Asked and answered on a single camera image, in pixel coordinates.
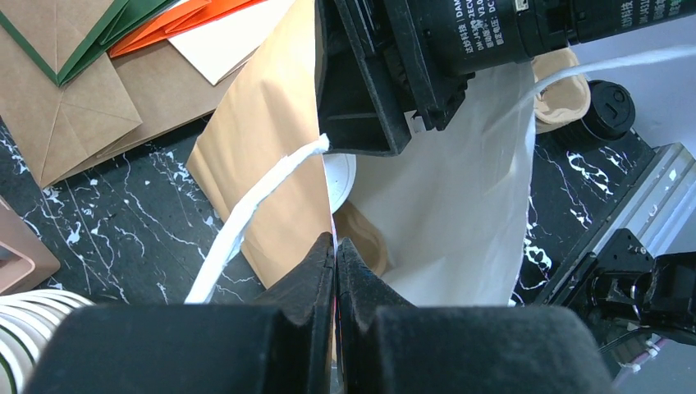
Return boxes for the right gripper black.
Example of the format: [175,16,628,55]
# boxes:
[316,1,695,157]

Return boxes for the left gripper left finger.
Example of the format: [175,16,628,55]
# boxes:
[25,233,335,393]

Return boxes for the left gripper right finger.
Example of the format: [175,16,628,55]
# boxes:
[337,239,614,393]

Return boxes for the tan paper bag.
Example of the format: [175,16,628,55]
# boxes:
[185,1,695,305]

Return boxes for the cardboard two-cup carrier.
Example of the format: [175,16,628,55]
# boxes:
[531,48,591,135]

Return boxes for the stack of paper cups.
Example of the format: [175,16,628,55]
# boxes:
[1,289,94,393]

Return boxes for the white paper bag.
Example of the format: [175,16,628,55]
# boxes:
[168,0,293,85]

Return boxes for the orange paper bag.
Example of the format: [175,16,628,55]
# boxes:
[108,0,260,59]

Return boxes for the brown kraft paper bag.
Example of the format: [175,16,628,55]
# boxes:
[1,27,234,188]

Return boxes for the dark green paper bag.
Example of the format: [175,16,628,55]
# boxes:
[1,0,173,87]

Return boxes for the black round lid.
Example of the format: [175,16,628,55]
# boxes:
[553,80,636,152]

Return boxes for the pink desk file organizer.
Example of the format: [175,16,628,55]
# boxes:
[1,198,61,296]

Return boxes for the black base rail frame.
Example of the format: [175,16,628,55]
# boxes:
[535,143,695,368]

